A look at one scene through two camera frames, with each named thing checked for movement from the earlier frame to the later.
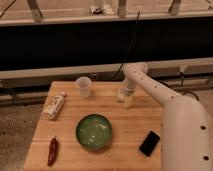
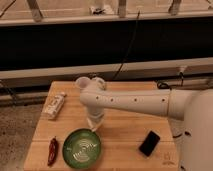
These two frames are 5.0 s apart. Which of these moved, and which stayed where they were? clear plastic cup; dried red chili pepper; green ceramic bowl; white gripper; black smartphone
Moved: white gripper; green ceramic bowl
Stayed: dried red chili pepper; clear plastic cup; black smartphone
